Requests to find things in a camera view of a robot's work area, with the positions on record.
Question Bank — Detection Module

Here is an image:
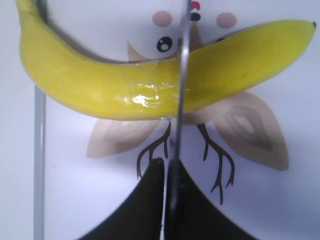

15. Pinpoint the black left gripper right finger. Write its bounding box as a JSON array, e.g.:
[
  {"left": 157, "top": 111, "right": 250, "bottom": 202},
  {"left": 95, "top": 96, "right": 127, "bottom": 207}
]
[{"left": 166, "top": 159, "right": 254, "bottom": 240}]

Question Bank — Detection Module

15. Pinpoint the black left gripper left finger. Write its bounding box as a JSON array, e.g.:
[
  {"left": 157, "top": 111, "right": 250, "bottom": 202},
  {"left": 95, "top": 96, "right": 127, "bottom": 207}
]
[{"left": 80, "top": 157, "right": 165, "bottom": 240}]

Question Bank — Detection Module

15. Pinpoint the yellow plastic banana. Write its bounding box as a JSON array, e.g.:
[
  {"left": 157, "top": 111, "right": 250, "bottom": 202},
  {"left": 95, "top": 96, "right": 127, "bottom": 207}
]
[{"left": 15, "top": 0, "right": 317, "bottom": 121}]

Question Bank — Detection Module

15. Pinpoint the white deer cutting board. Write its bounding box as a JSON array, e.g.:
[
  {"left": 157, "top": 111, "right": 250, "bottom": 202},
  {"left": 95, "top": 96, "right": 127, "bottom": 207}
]
[{"left": 34, "top": 0, "right": 320, "bottom": 240}]

